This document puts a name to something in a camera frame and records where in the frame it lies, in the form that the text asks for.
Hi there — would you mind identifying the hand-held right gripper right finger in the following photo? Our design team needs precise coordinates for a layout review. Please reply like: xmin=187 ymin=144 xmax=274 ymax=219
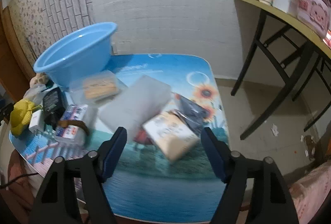
xmin=200 ymin=127 xmax=300 ymax=224

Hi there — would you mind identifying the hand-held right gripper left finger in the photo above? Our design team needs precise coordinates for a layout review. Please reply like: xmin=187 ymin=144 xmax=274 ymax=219
xmin=28 ymin=126 xmax=128 ymax=224

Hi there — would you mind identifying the translucent long plastic box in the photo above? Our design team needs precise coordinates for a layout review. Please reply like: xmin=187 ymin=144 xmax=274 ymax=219
xmin=100 ymin=75 xmax=171 ymax=137

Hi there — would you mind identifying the dark foil packet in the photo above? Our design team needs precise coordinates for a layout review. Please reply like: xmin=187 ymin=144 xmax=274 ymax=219
xmin=174 ymin=93 xmax=215 ymax=137

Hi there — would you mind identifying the floss pick box with band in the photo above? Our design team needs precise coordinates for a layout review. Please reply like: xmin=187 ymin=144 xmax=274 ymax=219
xmin=54 ymin=104 xmax=97 ymax=148

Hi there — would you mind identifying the clear toothpick box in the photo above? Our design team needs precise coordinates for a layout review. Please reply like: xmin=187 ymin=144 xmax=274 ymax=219
xmin=70 ymin=70 xmax=127 ymax=108

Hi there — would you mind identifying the white charger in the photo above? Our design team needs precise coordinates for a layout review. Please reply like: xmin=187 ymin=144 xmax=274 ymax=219
xmin=28 ymin=110 xmax=46 ymax=134

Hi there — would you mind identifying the plush toy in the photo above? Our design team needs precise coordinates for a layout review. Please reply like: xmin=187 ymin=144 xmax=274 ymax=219
xmin=10 ymin=73 xmax=53 ymax=136

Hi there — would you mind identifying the light blue plastic basin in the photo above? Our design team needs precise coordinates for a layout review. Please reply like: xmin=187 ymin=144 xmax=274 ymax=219
xmin=33 ymin=22 xmax=118 ymax=88

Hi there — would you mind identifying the small red item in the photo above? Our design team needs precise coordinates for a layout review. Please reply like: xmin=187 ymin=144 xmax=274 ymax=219
xmin=133 ymin=130 xmax=153 ymax=145

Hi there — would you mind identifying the beige printed packet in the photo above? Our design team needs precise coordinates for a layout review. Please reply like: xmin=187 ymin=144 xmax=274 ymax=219
xmin=142 ymin=112 xmax=201 ymax=162

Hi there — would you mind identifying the black power adapter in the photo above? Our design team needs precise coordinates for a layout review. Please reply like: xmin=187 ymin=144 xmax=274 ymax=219
xmin=42 ymin=87 xmax=66 ymax=130

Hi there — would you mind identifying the pink blanket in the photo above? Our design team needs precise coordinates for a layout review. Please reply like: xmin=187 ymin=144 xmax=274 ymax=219
xmin=288 ymin=162 xmax=331 ymax=224

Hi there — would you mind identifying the yellow desk with black legs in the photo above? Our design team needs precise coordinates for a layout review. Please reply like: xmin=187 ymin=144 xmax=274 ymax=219
xmin=233 ymin=0 xmax=331 ymax=140

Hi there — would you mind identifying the pink cartoon pouch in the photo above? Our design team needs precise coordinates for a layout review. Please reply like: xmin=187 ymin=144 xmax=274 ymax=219
xmin=292 ymin=0 xmax=331 ymax=38

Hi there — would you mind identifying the black cable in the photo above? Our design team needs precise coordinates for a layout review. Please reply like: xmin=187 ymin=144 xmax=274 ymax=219
xmin=0 ymin=174 xmax=39 ymax=188

